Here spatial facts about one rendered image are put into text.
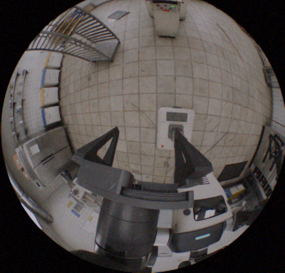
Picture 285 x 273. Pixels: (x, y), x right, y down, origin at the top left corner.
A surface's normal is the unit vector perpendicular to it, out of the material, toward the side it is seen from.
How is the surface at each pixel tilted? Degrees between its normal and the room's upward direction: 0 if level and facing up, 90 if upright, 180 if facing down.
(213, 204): 90
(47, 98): 92
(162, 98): 0
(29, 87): 90
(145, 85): 0
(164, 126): 0
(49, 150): 90
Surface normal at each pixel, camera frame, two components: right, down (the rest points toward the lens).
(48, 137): 0.98, 0.06
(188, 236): -0.01, -0.95
